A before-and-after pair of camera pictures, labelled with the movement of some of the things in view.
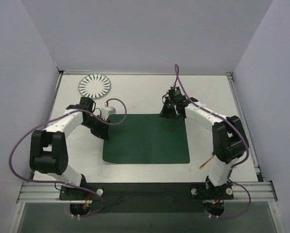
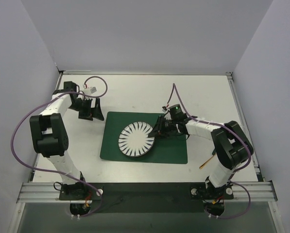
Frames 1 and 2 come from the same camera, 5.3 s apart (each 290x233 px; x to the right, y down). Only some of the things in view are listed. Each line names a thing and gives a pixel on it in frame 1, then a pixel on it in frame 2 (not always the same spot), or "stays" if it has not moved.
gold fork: (203, 164) stays
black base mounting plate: (148, 197) stays
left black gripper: (100, 128) -> (90, 111)
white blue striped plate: (94, 86) -> (134, 140)
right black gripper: (169, 109) -> (161, 126)
